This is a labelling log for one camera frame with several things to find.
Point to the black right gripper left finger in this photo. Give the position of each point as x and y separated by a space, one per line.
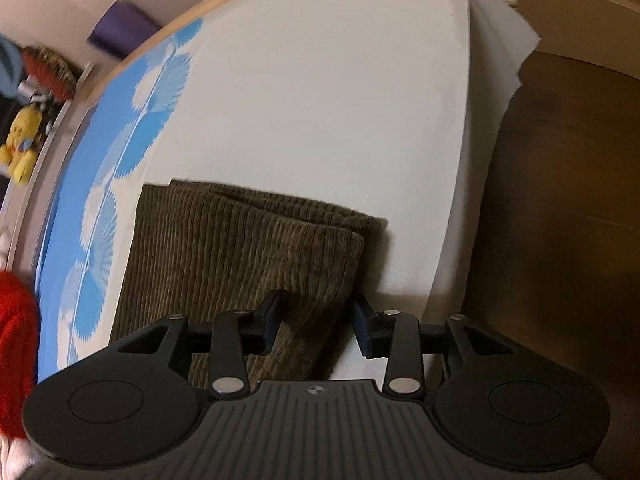
144 394

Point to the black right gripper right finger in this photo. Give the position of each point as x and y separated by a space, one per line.
491 398

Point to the dark brown corduroy pants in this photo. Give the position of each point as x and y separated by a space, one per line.
202 248

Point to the red knitted garment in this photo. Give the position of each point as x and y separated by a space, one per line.
18 352

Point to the yellow plush toy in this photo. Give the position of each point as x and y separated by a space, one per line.
20 151

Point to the white blue patterned bed sheet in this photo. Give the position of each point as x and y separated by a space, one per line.
388 107

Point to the red patterned plush toy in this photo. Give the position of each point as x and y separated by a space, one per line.
51 70

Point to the purple box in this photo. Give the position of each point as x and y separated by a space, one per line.
122 29

